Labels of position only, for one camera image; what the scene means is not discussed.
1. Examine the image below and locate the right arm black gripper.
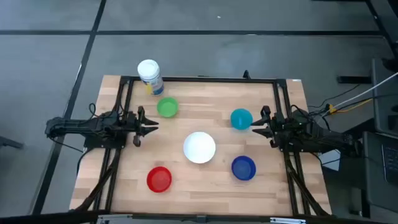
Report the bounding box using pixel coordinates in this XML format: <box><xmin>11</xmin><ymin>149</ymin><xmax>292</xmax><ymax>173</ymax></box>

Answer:
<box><xmin>251</xmin><ymin>105</ymin><xmax>282</xmax><ymax>149</ymax></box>

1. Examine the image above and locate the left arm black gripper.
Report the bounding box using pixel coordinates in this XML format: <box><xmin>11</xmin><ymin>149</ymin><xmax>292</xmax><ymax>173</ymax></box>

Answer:
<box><xmin>125</xmin><ymin>105</ymin><xmax>160</xmax><ymax>147</ymax></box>

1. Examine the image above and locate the green plastic bowl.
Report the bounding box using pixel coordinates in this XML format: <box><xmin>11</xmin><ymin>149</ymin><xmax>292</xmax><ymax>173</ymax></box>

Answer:
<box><xmin>156</xmin><ymin>96</ymin><xmax>179</xmax><ymax>119</ymax></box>

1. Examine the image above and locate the teal plastic bowl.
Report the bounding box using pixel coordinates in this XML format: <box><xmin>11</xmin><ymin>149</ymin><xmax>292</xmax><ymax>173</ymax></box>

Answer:
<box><xmin>229</xmin><ymin>108</ymin><xmax>254</xmax><ymax>131</ymax></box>

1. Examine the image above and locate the dark blue plastic bowl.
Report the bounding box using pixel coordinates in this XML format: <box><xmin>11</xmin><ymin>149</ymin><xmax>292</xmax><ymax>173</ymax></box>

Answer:
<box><xmin>231</xmin><ymin>155</ymin><xmax>257</xmax><ymax>182</ymax></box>

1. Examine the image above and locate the white disinfecting wipes canister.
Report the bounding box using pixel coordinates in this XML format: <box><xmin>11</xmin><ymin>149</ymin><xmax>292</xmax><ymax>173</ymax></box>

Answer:
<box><xmin>137</xmin><ymin>59</ymin><xmax>165</xmax><ymax>97</ymax></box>

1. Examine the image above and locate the red plastic bowl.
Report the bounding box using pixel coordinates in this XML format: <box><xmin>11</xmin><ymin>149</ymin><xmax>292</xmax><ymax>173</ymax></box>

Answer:
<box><xmin>146</xmin><ymin>166</ymin><xmax>173</xmax><ymax>194</ymax></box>

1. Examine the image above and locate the large white bowl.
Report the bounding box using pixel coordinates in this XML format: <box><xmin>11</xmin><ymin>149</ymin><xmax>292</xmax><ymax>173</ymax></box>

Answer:
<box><xmin>183</xmin><ymin>131</ymin><xmax>216</xmax><ymax>164</ymax></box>

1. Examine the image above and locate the black floor bar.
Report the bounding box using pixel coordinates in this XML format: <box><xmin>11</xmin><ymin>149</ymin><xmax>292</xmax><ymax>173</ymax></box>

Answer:
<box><xmin>336</xmin><ymin>75</ymin><xmax>373</xmax><ymax>85</ymax></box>

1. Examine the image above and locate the dark grey equipment case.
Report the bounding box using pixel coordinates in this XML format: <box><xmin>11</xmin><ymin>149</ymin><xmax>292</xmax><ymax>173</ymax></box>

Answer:
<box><xmin>362</xmin><ymin>130</ymin><xmax>398</xmax><ymax>220</ymax></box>

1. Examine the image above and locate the black cabinet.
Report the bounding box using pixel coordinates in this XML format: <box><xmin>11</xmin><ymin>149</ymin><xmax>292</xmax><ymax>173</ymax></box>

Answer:
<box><xmin>371</xmin><ymin>58</ymin><xmax>398</xmax><ymax>135</ymax></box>

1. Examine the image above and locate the black overhead beam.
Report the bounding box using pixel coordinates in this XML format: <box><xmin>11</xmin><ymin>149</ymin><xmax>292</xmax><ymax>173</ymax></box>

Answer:
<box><xmin>0</xmin><ymin>210</ymin><xmax>398</xmax><ymax>224</ymax></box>

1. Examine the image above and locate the black aluminium table frame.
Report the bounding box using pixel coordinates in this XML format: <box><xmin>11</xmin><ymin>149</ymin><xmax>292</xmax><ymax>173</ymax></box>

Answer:
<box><xmin>71</xmin><ymin>75</ymin><xmax>332</xmax><ymax>217</ymax></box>

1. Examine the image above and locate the yellow cable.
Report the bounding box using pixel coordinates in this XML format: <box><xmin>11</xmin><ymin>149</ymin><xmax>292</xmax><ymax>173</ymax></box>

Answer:
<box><xmin>328</xmin><ymin>98</ymin><xmax>374</xmax><ymax>114</ymax></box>

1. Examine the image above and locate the white cable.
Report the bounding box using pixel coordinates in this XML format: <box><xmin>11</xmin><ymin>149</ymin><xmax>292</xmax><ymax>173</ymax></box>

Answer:
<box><xmin>331</xmin><ymin>71</ymin><xmax>398</xmax><ymax>110</ymax></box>

